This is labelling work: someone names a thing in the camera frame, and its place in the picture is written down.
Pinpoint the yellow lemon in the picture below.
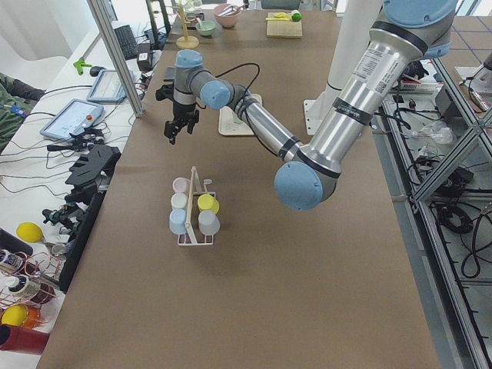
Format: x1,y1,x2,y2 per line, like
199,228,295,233
16,222,44,243

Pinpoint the yellow cup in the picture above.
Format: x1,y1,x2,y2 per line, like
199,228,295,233
197,194,220,214

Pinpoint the pink cup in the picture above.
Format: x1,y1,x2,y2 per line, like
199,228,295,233
172,177,191,194

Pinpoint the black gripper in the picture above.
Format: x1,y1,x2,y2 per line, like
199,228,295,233
164,101,199,145

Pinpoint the green cup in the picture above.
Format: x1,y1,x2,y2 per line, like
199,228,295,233
232,111,244,125

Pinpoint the bamboo cutting board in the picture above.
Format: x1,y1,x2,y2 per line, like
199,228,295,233
265,12,303,38

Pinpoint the pink ice bowl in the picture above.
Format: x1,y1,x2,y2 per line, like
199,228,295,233
213,4,242,28

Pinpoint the teach pendant tablet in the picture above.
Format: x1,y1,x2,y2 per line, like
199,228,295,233
86,69,126,104
39,99,104,141

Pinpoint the aluminium frame post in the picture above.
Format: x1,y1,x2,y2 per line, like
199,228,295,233
87,0,144,118

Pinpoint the folded grey cloth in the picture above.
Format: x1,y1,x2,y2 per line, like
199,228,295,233
163,67,175,81

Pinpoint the black keyboard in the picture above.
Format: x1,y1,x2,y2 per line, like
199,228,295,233
113,25,138,60

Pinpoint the green bowl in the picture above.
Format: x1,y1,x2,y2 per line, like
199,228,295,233
196,20,216,37

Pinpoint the white wire cup rack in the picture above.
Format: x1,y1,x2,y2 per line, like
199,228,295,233
177,166,216,247

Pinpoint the person in green jacket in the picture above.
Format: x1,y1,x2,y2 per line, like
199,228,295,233
0,73,45,151

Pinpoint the cream rabbit tray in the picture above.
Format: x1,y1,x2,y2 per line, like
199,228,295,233
218,107,254,136

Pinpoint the sauce bottle white label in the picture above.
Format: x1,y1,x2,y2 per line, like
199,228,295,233
0,249,25,272

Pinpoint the light blue cup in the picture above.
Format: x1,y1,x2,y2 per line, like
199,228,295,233
168,208,187,235

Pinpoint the green lime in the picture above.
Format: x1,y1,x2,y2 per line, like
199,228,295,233
291,11,302,22

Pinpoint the pale grey-blue cup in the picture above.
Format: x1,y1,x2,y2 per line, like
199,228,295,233
198,210,221,236

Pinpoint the red cylinder can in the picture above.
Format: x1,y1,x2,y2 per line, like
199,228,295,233
1,324,50,354

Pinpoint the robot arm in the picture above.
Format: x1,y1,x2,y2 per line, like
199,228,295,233
155,1,457,211

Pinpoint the wooden cup tree stand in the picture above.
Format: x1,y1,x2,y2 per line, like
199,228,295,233
173,0,202,49

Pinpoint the cream white cup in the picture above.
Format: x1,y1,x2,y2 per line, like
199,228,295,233
171,192,188,210

